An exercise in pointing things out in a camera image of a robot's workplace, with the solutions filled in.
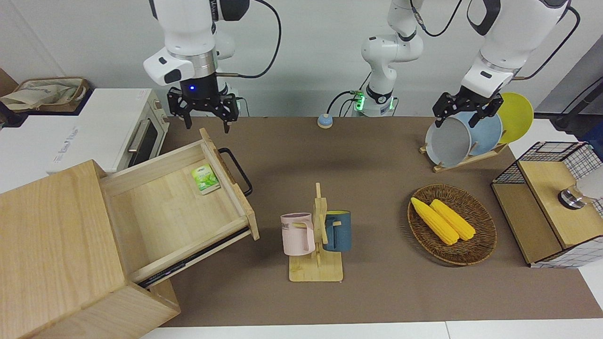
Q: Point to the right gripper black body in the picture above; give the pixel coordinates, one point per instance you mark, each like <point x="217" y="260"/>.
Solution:
<point x="200" y="92"/>

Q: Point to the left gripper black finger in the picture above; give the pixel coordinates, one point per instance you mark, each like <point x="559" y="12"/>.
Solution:
<point x="494" y="104"/>
<point x="443" y="104"/>

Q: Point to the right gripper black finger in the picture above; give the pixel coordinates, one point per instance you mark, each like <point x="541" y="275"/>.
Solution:
<point x="230" y="108"/>
<point x="175" y="103"/>

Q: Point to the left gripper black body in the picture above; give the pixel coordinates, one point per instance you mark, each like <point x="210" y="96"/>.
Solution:
<point x="473" y="101"/>

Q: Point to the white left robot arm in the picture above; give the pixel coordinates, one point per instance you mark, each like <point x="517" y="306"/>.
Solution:
<point x="509" y="37"/>

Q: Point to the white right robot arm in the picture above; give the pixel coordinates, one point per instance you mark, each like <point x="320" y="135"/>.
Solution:
<point x="188" y="28"/>

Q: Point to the light wooden drawer cabinet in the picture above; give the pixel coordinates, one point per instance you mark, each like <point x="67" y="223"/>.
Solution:
<point x="47" y="235"/>

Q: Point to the yellow plate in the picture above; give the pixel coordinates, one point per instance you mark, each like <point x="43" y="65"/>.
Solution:
<point x="518" y="117"/>

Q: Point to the light blue plate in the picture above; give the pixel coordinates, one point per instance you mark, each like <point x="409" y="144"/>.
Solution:
<point x="487" y="134"/>

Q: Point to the grey plate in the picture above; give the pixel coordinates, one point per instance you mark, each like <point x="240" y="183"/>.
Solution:
<point x="447" y="143"/>

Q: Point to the wooden plate rack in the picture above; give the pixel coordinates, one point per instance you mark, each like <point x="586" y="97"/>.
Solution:
<point x="471" y="160"/>

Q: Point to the white toaster oven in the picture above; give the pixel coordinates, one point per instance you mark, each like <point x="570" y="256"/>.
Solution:
<point x="108" y="127"/>

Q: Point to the green tea bag packet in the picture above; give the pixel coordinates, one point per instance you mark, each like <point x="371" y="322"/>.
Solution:
<point x="205" y="180"/>

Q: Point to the black stand pole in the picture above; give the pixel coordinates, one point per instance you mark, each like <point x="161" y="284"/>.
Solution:
<point x="582" y="101"/>

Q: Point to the brown wicker tray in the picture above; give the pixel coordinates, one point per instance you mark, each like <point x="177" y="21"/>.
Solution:
<point x="81" y="101"/>

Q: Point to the blue wooden call bell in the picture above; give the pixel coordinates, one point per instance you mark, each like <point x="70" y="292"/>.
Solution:
<point x="325" y="121"/>

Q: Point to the yellow corn cob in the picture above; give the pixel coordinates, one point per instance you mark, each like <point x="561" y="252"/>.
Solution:
<point x="454" y="220"/>
<point x="435" y="221"/>

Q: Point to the brown wicker basket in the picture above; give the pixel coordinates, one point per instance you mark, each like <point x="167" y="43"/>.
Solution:
<point x="480" y="235"/>

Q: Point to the beige cloth bag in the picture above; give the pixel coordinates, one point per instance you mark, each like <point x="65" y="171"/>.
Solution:
<point x="37" y="94"/>

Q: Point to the pink mug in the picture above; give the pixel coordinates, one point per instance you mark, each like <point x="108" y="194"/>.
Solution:
<point x="297" y="235"/>

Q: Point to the dark blue mug yellow inside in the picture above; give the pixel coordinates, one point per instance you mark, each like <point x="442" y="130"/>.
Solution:
<point x="340" y="235"/>

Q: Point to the brown cardboard box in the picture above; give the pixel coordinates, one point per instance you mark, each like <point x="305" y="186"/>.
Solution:
<point x="5" y="82"/>

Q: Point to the wooden mug tree stand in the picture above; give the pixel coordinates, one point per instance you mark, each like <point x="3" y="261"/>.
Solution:
<point x="316" y="270"/>

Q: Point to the brown table mat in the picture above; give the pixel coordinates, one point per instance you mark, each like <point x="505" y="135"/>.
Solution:
<point x="377" y="292"/>

